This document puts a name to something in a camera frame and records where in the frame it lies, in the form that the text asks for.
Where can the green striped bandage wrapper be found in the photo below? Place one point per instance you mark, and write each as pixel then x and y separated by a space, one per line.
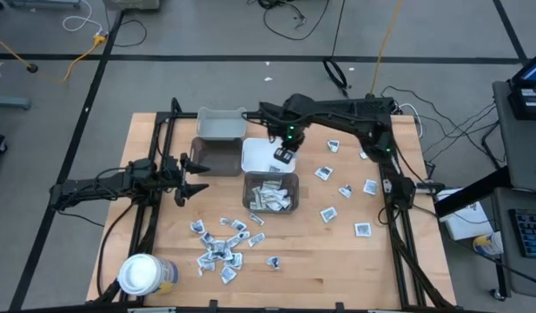
pixel 256 199
pixel 272 184

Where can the white paper box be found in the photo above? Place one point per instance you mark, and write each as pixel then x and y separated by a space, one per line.
pixel 463 221

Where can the black aluminium frame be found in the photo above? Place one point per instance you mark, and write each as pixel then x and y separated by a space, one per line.
pixel 185 115

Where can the black caster wheel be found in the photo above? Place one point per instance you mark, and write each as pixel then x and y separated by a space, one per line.
pixel 495 294

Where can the white plastic bin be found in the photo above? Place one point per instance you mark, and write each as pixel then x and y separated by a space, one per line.
pixel 259 161

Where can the black perforated metal bar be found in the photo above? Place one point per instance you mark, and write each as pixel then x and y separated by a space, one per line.
pixel 376 103

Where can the black keyboard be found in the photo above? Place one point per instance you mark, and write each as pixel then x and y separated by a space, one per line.
pixel 530 232

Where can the small yellow-label wipes canister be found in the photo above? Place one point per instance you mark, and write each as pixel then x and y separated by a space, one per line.
pixel 489 244

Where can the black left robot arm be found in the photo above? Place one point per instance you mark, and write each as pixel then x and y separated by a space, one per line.
pixel 89 187

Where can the silver mounting bracket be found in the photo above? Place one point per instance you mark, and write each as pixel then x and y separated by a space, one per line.
pixel 387 186

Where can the black beam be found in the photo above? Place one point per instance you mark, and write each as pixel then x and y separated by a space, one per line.
pixel 471 193

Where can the light grey plastic bin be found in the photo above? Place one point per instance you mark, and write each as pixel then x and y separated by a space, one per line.
pixel 221 126

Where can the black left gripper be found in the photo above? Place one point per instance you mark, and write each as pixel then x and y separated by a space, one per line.
pixel 174 178

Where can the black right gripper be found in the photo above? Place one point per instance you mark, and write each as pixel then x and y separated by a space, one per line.
pixel 289 130

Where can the grey side table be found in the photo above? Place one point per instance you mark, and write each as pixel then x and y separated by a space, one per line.
pixel 528 278
pixel 519 148

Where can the white-lidded wipes canister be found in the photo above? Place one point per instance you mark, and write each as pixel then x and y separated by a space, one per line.
pixel 137 274

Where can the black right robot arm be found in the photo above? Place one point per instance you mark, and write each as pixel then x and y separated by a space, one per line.
pixel 337 114

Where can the black laptop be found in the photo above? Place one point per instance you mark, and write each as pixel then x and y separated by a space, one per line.
pixel 530 100

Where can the smoky translucent plastic bin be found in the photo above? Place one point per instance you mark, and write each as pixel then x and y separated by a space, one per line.
pixel 216 158
pixel 293 182

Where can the grey table foot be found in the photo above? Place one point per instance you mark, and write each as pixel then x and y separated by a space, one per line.
pixel 9 103
pixel 41 3

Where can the black floor socket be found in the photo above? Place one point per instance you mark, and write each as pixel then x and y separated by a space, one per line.
pixel 31 68

